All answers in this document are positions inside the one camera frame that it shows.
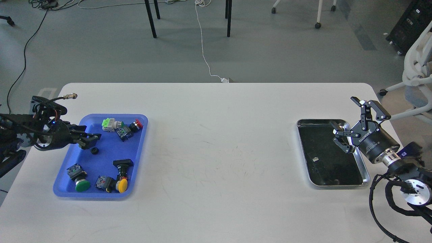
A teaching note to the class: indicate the green push button switch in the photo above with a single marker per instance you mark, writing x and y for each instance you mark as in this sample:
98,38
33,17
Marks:
78,176

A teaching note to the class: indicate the yellow push button switch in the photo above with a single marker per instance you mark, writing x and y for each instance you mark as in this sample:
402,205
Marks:
109,184

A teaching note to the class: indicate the white office chair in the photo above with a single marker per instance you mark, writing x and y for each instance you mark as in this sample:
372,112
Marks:
417,73

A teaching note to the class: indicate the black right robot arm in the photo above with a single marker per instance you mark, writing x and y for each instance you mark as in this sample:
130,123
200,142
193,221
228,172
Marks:
408,190

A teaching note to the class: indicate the white chair base with casters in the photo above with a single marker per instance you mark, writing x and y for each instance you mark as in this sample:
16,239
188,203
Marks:
310,8

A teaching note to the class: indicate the black push button switch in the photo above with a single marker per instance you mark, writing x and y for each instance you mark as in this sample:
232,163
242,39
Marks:
122,166

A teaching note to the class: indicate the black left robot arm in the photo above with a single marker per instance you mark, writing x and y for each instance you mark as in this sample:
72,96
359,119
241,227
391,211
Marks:
42,128

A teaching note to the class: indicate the silver metal tray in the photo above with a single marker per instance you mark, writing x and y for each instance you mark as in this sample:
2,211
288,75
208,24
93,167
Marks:
328,166

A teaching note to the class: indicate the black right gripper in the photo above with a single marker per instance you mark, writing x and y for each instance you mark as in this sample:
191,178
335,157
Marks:
372,140

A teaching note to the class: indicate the green white selector switch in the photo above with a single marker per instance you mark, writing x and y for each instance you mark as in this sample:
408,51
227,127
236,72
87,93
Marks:
110,124

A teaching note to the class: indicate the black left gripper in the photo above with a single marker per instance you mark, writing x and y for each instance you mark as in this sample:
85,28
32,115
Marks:
65,133

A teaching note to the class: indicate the blue plastic tray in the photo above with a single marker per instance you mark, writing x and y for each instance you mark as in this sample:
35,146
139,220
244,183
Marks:
111,148

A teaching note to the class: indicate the red push button switch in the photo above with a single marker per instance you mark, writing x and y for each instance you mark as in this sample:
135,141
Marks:
125,132

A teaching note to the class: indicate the small black gear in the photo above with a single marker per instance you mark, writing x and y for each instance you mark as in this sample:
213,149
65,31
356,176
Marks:
94,150

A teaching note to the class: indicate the black equipment case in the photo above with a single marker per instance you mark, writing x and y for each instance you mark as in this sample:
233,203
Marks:
412,23

